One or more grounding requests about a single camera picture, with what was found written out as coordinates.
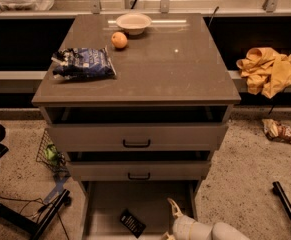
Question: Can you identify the black bar on floor right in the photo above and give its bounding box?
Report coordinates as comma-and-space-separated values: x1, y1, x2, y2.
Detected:
272, 181, 291, 221

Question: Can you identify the black floor cable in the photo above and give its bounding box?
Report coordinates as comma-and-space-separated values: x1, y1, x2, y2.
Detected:
0, 183, 71, 240

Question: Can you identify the orange fruit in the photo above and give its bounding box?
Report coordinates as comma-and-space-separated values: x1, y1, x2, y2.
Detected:
111, 32, 128, 49

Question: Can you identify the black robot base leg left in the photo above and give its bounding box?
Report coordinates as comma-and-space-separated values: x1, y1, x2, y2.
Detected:
0, 189, 70, 240

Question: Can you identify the open bottom drawer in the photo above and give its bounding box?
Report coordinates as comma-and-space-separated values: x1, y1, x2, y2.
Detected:
81, 181, 196, 240

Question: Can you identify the grey drawer cabinet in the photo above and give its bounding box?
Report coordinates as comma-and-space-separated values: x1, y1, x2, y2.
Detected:
31, 13, 242, 240

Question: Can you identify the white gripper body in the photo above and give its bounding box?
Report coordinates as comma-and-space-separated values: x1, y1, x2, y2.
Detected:
172, 215, 212, 240

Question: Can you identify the blue chip bag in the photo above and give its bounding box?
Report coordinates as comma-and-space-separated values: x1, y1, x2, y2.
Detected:
52, 48, 116, 80

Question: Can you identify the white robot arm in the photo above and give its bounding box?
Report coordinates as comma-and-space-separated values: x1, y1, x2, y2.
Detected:
161, 198, 250, 240

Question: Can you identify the brown snack bag on floor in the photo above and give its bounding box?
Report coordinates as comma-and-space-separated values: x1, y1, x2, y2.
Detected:
262, 119, 291, 144

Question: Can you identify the drawer with black handle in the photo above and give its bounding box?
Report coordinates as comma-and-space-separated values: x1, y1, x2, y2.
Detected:
47, 123, 228, 152
67, 161, 211, 181

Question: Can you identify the white paper bowl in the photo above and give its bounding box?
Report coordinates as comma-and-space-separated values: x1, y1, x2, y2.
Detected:
116, 13, 152, 36

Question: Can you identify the yellow crumpled cloth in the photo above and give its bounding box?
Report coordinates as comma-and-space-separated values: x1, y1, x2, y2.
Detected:
236, 47, 291, 99

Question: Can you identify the wire basket with green item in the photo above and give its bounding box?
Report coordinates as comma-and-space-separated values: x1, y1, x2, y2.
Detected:
36, 131, 67, 173

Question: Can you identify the top drawer with black handle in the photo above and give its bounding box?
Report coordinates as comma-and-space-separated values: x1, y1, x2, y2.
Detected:
47, 123, 228, 152

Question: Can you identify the middle drawer with black handle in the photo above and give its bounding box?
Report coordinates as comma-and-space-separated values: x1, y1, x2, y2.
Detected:
67, 161, 211, 181

